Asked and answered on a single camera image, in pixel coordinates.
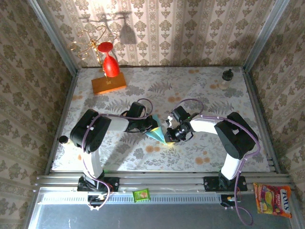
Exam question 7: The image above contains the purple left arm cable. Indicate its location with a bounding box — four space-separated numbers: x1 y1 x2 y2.
82 98 153 212

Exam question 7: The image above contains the aluminium frame post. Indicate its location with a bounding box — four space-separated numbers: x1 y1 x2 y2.
27 0 79 74
243 0 293 72

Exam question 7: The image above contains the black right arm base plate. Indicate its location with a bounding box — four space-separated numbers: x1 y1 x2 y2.
203 175 248 193

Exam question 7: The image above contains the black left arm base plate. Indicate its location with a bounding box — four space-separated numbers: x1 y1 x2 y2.
76 176 120 193

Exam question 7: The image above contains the light blue paper sheet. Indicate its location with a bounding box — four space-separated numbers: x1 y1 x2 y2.
143 114 168 145

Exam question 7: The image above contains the grey metal shelf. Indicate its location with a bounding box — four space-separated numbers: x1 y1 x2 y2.
23 187 297 229

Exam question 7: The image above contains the wooden rack base block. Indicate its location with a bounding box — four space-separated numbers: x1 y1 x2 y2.
91 72 127 96

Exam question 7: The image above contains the aluminium table side rail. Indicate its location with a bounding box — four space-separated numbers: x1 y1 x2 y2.
242 68 282 174
44 70 79 175

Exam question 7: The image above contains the grey slotted cable duct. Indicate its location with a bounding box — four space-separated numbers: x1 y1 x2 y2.
39 192 224 205

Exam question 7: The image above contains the orange Fox's candy bag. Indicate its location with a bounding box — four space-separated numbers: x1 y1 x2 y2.
253 183 293 219

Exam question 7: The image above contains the green candy packet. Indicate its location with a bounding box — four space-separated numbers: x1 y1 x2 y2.
132 188 151 203

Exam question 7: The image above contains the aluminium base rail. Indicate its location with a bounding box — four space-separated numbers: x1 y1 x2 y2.
35 173 292 191

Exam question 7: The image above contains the red wine glass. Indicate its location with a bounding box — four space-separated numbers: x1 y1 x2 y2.
97 42 121 78

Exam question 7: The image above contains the gold wire glass rack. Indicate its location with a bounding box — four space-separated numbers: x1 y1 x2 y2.
68 25 117 79

